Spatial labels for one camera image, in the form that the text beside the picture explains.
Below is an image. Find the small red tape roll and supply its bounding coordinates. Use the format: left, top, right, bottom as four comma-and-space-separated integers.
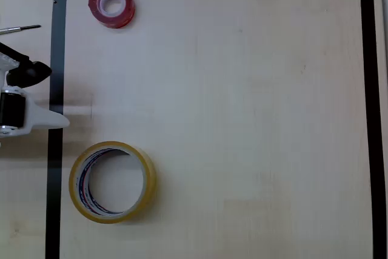
88, 0, 136, 29

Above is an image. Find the silver screwdriver black tip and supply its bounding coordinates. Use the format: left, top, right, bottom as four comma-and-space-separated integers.
0, 24, 42, 35

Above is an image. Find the big yellow tape roll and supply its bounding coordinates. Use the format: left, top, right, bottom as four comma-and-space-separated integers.
69, 141, 158, 224

